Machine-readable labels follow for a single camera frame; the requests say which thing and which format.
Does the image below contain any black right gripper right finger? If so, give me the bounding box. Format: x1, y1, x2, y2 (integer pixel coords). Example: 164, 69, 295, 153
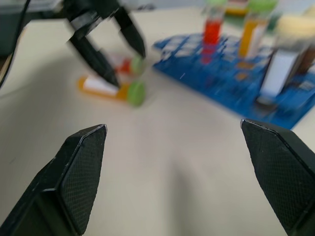
240, 118, 315, 236

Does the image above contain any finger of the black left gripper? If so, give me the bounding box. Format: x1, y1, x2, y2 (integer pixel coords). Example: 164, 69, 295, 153
66, 29, 120, 87
109, 7, 147, 59

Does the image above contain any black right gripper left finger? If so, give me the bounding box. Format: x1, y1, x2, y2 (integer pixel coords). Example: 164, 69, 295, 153
0, 124, 108, 236

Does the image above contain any blue test tube rack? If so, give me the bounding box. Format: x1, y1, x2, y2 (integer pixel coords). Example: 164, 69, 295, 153
152, 33, 315, 130

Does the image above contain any yellow liquid tube, green cap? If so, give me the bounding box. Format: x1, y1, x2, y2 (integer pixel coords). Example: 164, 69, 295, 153
238, 0, 278, 59
77, 75, 146, 108

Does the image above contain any red liquid tube, green cap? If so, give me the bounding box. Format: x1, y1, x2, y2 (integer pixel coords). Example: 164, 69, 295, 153
108, 54, 146, 77
200, 0, 229, 65

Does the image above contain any dark grey device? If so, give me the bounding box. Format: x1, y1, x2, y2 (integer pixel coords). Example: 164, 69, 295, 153
0, 0, 65, 59

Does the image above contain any brown liquid tube, cream cap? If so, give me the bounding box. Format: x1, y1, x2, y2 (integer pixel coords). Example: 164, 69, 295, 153
255, 13, 315, 107

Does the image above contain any yellow and green object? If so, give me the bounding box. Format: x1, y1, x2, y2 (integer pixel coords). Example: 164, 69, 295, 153
224, 3, 250, 17

